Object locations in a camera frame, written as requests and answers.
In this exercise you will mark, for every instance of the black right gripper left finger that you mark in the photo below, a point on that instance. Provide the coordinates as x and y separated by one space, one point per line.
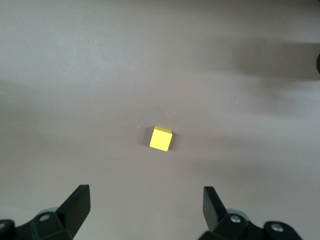
75 212

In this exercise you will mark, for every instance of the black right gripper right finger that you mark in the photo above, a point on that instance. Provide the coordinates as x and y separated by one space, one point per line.
215 215

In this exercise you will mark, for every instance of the yellow cube block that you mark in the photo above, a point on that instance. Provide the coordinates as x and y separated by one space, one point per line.
160 140

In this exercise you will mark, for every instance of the black ribbed cylinder pole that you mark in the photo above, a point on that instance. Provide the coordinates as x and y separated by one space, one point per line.
318 63

